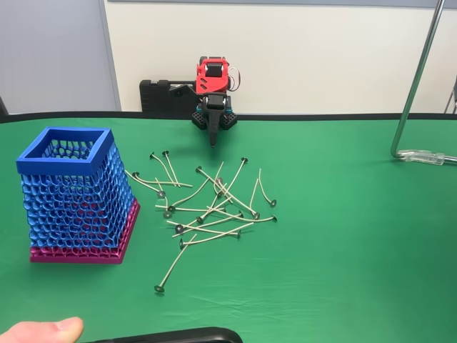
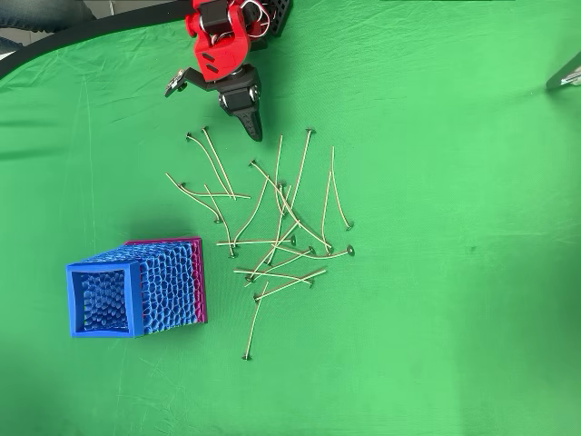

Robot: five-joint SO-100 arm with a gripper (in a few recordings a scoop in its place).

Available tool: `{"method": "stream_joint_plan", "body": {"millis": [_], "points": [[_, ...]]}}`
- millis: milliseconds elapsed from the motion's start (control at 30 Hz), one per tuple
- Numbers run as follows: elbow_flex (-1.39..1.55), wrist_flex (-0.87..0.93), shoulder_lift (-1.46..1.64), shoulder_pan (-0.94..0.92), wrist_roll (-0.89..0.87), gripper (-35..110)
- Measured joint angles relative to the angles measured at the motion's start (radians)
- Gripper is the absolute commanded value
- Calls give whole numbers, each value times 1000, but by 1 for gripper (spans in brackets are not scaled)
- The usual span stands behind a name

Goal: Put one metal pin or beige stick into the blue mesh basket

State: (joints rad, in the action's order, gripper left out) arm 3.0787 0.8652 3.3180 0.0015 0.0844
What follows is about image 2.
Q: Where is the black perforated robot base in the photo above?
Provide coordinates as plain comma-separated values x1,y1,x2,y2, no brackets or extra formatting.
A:
261,0,294,38

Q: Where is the wrist camera board with bracket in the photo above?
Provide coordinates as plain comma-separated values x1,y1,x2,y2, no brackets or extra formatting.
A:
163,66,204,99

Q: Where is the green fabric backdrop black rim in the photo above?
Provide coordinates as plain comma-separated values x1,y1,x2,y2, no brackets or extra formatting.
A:
0,0,581,436

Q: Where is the red white base servo cable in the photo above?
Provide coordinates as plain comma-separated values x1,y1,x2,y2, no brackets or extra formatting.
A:
239,0,274,38

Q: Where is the silver metal stand leg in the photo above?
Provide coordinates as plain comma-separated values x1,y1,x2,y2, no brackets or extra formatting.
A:
546,51,581,92

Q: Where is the blue and pink lattice box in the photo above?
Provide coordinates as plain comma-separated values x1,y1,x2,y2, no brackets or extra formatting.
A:
64,235,209,340

